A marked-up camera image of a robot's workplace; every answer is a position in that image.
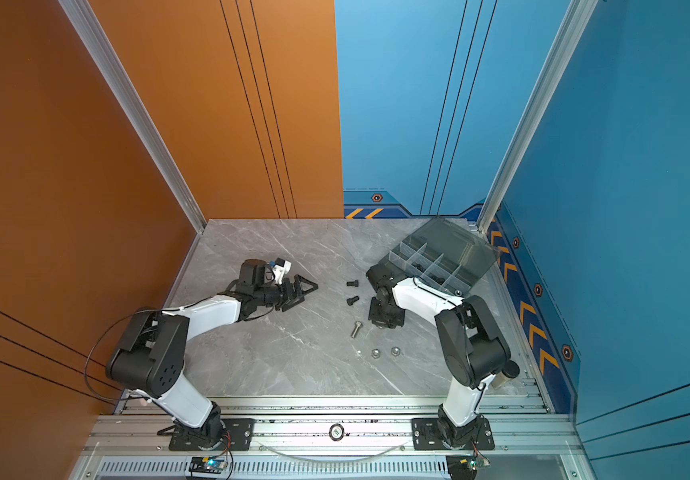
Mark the aluminium frame post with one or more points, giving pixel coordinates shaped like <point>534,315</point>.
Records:
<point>570,32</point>
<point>90,31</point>

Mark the green circuit board left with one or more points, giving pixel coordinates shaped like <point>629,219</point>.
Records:
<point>208,466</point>

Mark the green circuit board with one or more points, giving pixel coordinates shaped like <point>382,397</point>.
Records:
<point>208,466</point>
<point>466,467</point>

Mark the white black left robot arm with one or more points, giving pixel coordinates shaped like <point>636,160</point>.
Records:
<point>149,358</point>

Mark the green circuit board right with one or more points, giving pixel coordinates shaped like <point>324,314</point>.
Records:
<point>466,467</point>

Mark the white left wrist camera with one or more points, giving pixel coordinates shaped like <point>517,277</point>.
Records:
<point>280,269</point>

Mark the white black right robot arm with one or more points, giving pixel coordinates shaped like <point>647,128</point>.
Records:
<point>474,348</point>

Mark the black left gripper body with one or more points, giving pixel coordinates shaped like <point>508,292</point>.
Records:
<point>270,296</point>

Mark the aluminium frame post left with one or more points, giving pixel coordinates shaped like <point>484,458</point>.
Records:
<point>90,31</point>

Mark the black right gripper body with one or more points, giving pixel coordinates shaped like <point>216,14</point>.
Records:
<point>380,316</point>

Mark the clear grey compartment organizer box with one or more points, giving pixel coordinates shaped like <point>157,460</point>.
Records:
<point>444,255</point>

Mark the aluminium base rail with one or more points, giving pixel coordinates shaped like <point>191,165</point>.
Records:
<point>339,437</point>

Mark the small jar black lid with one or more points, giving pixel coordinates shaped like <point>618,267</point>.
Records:
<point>510,371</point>

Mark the aluminium frame post right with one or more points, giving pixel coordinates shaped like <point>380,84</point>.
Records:
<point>570,32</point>

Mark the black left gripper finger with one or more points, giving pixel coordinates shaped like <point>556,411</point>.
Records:
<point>289,299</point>
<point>299,284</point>

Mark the silver hex bolt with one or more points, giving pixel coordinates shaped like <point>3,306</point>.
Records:
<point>357,327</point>

